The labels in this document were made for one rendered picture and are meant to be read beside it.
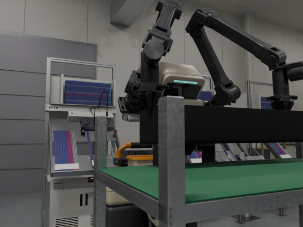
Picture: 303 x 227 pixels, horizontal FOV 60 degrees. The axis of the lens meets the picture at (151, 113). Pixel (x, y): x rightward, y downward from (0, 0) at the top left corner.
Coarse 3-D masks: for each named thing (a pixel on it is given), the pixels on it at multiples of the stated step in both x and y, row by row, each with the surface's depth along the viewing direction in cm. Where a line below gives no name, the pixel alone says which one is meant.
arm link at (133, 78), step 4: (164, 0) 111; (168, 0) 111; (176, 4) 111; (156, 20) 119; (172, 20) 116; (140, 68) 106; (132, 72) 106; (136, 72) 106; (140, 72) 106; (132, 76) 104; (136, 76) 106; (140, 76) 109; (132, 80) 103; (128, 84) 102; (132, 84) 102; (128, 88) 103; (128, 92) 104
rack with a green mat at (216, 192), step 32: (96, 128) 75; (160, 128) 38; (96, 160) 74; (160, 160) 38; (256, 160) 99; (288, 160) 99; (96, 192) 73; (128, 192) 50; (160, 192) 38; (192, 192) 43; (224, 192) 43; (256, 192) 43; (288, 192) 46; (96, 224) 72; (160, 224) 37
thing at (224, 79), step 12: (204, 12) 116; (192, 24) 122; (192, 36) 125; (204, 36) 123; (204, 48) 123; (204, 60) 125; (216, 60) 122; (216, 72) 122; (216, 84) 123; (228, 84) 126; (216, 96) 123; (228, 96) 119
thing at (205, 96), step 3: (201, 93) 359; (204, 93) 361; (207, 93) 364; (210, 93) 366; (201, 96) 359; (204, 96) 361; (207, 96) 363; (210, 96) 365; (198, 99) 357; (201, 99) 358; (204, 99) 361; (207, 99) 363
